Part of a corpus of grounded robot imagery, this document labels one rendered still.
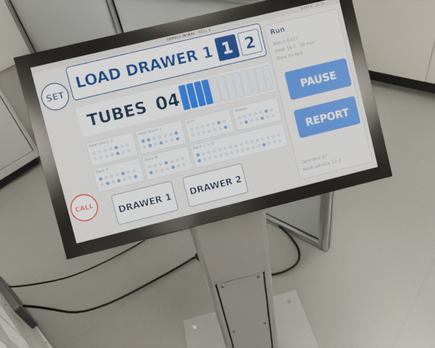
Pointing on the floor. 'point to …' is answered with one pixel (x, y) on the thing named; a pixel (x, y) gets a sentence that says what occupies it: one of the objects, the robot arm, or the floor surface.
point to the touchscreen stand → (244, 291)
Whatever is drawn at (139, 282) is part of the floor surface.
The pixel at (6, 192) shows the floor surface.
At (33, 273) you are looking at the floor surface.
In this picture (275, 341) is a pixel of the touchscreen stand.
